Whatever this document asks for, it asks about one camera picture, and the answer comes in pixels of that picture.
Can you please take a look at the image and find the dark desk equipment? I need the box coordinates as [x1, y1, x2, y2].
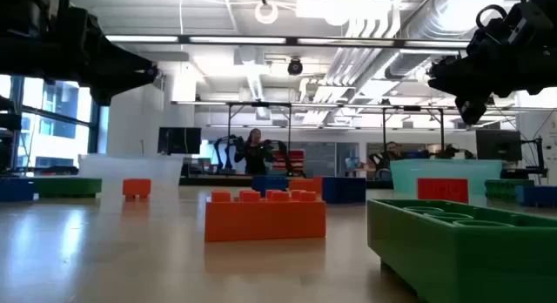
[0, 96, 23, 173]

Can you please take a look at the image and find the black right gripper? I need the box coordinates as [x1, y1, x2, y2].
[427, 28, 523, 126]

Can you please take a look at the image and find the black ceiling camera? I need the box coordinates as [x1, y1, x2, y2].
[286, 57, 305, 77]

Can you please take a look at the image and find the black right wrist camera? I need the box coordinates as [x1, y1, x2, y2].
[502, 2, 554, 50]

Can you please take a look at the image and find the green toy brick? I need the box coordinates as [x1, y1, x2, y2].
[33, 177, 103, 199]
[366, 198, 557, 303]
[484, 178, 535, 203]

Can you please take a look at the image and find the black aluminium table frame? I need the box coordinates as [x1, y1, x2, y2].
[178, 174, 395, 190]

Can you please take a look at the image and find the teal translucent plastic bin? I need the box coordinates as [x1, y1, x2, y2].
[389, 158, 504, 195]

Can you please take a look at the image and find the seated person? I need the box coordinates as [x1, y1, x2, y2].
[369, 140, 408, 182]

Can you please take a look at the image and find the red storage shelf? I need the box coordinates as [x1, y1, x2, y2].
[272, 149, 305, 172]

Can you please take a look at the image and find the black computer monitor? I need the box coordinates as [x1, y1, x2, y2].
[157, 126, 203, 156]
[475, 129, 523, 163]

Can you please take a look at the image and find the clear plastic bin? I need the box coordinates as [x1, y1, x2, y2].
[77, 153, 185, 189]

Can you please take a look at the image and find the blue toy brick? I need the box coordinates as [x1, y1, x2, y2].
[514, 185, 557, 208]
[320, 177, 367, 205]
[251, 175, 290, 197]
[0, 177, 36, 203]

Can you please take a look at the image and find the standing person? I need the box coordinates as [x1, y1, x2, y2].
[233, 127, 276, 176]

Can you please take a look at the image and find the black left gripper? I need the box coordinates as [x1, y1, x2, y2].
[56, 0, 158, 107]

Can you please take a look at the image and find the white cable coil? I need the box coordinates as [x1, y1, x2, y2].
[254, 0, 279, 25]

